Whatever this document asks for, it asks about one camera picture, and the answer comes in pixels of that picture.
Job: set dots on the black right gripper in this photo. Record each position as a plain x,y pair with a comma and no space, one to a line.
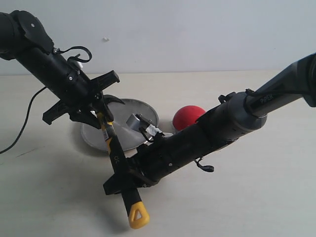
153,162

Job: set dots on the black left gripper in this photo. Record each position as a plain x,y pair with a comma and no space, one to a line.
77,95

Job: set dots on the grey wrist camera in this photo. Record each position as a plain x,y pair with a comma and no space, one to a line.
137,121
76,64

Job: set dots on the yellow black claw hammer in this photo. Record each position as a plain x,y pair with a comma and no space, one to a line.
121,158

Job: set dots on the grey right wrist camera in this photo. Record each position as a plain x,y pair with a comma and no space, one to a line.
137,121

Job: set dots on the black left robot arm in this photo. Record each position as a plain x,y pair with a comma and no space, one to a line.
23,38

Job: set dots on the red dome push button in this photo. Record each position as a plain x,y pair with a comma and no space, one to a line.
186,116

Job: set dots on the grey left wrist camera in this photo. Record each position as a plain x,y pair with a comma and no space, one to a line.
76,64

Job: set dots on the round steel plate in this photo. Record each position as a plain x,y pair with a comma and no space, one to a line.
129,139

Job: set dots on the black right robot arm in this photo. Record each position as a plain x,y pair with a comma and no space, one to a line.
237,115

